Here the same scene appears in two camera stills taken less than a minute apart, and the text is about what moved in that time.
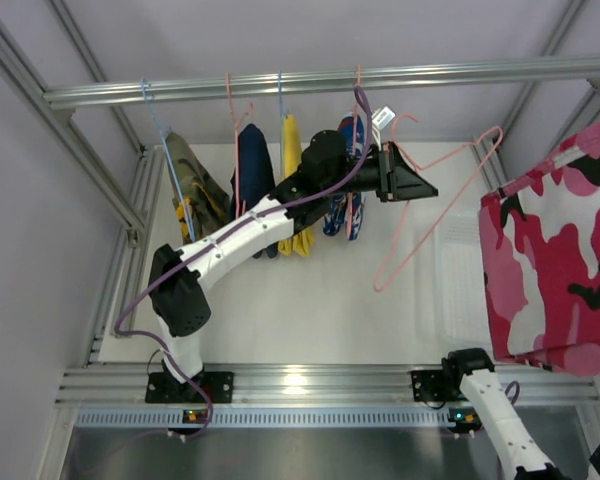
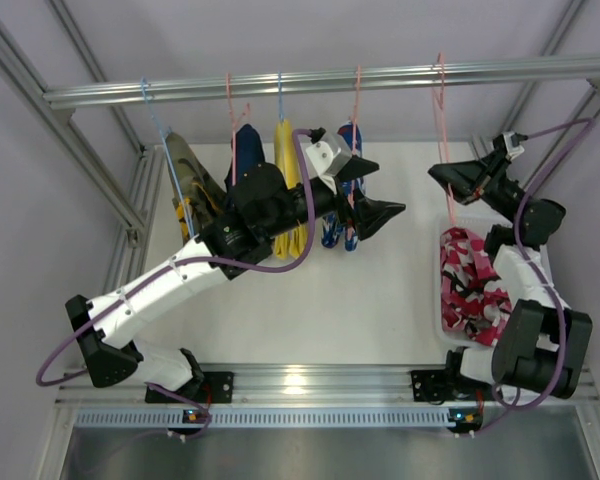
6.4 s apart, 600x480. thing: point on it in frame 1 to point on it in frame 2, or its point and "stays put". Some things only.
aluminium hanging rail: x=594 y=73 stays put
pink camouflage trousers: x=550 y=258 to x=474 y=298
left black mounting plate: x=161 y=388 stays put
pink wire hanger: x=407 y=204 to x=438 y=92
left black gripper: x=386 y=173 to x=347 y=198
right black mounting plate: x=428 y=386 stays put
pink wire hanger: x=350 y=194 stays put
